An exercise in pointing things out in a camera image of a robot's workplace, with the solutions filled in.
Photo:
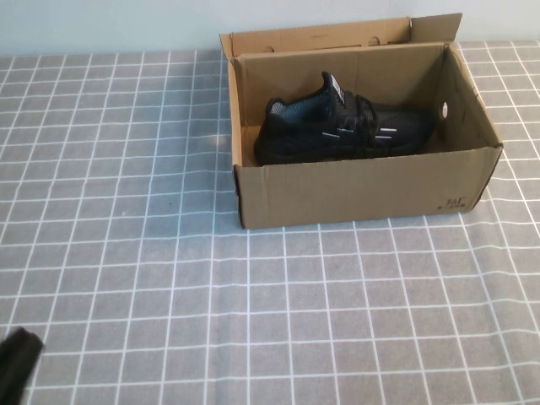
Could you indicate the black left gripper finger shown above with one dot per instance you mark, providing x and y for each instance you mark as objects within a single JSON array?
[{"x": 19, "y": 363}]

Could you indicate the black sneaker with white dashes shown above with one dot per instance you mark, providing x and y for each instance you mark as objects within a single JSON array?
[{"x": 295, "y": 143}]

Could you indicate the brown cardboard shoe box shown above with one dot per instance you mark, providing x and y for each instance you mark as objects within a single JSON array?
[{"x": 337, "y": 190}]

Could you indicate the grey white-checked tablecloth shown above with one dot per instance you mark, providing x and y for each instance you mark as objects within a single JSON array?
[{"x": 169, "y": 295}]

